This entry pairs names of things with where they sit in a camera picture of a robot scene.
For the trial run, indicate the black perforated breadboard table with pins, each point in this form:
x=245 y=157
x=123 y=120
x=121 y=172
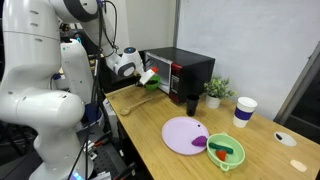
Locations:
x=106 y=160

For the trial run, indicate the small potted green plant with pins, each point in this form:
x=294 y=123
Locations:
x=216 y=90

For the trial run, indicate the white box beside table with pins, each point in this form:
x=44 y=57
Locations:
x=109 y=116

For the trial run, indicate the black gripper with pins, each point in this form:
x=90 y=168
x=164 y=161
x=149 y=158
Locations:
x=140 y=80

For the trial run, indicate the purple toy eggplant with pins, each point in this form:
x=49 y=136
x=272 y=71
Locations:
x=199 y=141

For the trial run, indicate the small black item on disc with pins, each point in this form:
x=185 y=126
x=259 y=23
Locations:
x=278 y=136

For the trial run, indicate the black microwave oven body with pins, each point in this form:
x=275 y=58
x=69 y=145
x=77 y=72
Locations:
x=193 y=66

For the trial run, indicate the white wrist bracket red knob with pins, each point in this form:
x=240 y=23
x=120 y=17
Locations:
x=148 y=75

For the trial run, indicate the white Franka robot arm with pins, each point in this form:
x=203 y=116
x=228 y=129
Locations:
x=33 y=110

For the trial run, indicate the wooden spoon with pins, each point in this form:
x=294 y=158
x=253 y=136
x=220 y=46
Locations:
x=136 y=106

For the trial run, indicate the teal toy cucumber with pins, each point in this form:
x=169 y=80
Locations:
x=220 y=148

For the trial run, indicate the black cup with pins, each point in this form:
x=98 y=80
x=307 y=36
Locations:
x=192 y=105

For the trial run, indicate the lilac round plate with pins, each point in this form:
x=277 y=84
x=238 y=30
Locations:
x=180 y=133

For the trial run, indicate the grey metal door frame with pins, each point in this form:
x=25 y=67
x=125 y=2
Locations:
x=300 y=85

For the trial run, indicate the dark green bowl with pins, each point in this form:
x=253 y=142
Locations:
x=154 y=86

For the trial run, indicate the white round table disc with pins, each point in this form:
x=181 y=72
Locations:
x=287 y=140

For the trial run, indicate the dark coffee beans pile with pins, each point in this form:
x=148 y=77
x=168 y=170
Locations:
x=153 y=82

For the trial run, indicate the white paper cup purple band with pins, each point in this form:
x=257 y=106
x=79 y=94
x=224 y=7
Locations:
x=244 y=111

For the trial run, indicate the red toy strawberry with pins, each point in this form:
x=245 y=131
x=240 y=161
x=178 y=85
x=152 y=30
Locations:
x=221 y=155

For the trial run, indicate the white speckled robot link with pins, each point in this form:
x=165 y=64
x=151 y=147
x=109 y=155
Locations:
x=78 y=73

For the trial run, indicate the silver aluminium bracket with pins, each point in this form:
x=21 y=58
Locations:
x=90 y=148

